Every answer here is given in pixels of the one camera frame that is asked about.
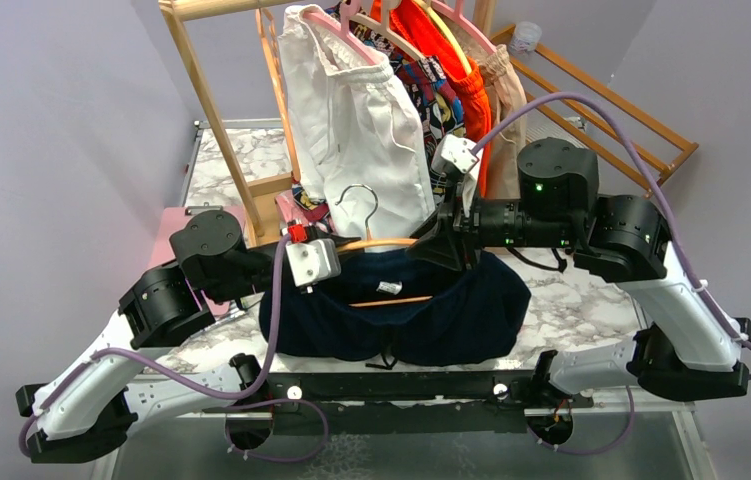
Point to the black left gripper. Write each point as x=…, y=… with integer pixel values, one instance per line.
x=335, y=241

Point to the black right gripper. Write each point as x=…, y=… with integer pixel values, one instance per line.
x=450, y=238

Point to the orange wooden hanger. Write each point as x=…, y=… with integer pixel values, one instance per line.
x=369, y=242

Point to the navy blue shorts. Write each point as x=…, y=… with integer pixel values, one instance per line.
x=403, y=310

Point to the wooden clothes rack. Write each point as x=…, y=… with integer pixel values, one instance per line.
x=261, y=217

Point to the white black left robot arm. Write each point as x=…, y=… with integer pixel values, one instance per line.
x=118, y=386

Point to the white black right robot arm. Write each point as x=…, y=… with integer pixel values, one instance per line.
x=687, y=353

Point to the pink navy patterned shorts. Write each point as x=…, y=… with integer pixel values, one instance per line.
x=290, y=210

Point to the white shorts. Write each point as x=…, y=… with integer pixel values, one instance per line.
x=353, y=123

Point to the comic print shorts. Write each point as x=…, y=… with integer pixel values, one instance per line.
x=359, y=121

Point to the beige shorts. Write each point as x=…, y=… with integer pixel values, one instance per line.
x=505, y=95

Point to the yellow hanger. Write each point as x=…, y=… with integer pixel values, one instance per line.
x=447, y=34

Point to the orange red shorts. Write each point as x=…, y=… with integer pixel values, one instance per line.
x=461, y=73

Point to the pink hanger left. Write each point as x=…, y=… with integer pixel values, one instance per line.
x=340, y=29

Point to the pink hanger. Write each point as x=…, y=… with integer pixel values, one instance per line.
x=340, y=29
x=469, y=36

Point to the orange twisted hanger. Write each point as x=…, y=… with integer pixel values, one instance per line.
x=268, y=38

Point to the pink hanger right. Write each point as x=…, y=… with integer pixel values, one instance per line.
x=469, y=36

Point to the beige wooden hanger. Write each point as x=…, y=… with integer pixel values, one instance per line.
x=383, y=29

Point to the wooden slatted shelf rack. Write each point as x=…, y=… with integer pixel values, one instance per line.
x=656, y=170

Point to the clear paperclip jar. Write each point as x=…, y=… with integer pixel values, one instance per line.
x=525, y=38

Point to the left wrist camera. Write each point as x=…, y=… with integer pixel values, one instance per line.
x=307, y=261

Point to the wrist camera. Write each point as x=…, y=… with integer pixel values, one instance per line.
x=307, y=261
x=458, y=170

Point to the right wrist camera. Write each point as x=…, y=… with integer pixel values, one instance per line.
x=458, y=170

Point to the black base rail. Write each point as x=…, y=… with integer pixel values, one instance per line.
x=381, y=402

